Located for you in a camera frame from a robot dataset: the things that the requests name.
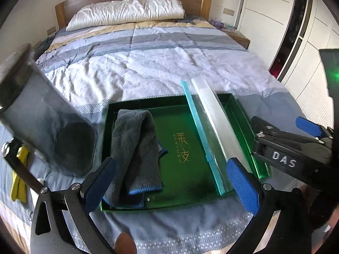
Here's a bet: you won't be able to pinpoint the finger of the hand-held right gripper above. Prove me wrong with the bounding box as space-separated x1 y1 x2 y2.
250 116 335 189
296 116 335 145

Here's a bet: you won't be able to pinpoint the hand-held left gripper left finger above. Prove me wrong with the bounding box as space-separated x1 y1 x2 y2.
0 140 118 254

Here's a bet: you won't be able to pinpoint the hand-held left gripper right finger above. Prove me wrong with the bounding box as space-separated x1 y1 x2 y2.
226 157 313 254

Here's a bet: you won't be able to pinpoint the green tray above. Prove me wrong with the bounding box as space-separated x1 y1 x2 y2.
100 93 271 212

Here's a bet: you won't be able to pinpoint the yellow cloth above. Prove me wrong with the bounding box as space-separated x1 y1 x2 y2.
11 145 30 203

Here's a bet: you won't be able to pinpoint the grey towel blue trim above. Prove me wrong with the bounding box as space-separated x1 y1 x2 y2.
103 109 169 208

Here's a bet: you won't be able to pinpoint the white wardrobe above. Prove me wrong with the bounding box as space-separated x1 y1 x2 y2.
236 0 339 130

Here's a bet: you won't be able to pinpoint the clear zip bag teal zipper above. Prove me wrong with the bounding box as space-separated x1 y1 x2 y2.
181 77 252 197

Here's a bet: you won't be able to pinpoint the wooden nightstand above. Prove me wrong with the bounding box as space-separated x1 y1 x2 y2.
223 28 251 50

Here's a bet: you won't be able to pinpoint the purple items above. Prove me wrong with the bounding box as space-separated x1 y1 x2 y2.
209 18 226 30

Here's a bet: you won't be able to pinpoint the striped blanket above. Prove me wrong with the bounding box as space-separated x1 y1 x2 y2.
0 18 317 254

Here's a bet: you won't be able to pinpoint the dark green cloth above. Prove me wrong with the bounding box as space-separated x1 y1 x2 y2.
34 36 55 57

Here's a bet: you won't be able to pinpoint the white pillow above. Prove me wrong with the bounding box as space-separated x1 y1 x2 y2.
66 0 185 32

